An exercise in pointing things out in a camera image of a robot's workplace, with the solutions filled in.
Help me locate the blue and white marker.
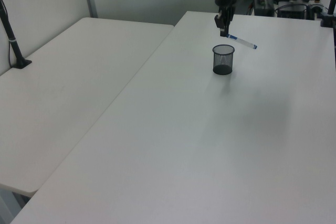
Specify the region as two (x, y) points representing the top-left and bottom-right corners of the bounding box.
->
(226, 34), (259, 50)

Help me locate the black mesh pen cup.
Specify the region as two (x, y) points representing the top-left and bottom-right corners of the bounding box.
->
(212, 45), (236, 76)

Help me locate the black equipment case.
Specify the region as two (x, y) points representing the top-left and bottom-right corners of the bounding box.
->
(253, 0), (277, 17)

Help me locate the black electronics box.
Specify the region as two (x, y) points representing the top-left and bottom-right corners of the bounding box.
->
(277, 2), (308, 19)

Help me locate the white device with black knob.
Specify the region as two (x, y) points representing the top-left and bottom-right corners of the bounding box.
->
(306, 0), (324, 14)

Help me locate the black clamped camera stand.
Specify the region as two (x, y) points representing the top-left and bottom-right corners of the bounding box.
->
(319, 0), (336, 28)

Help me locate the black camera stand pole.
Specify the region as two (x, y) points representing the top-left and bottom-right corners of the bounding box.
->
(0, 0), (33, 70)

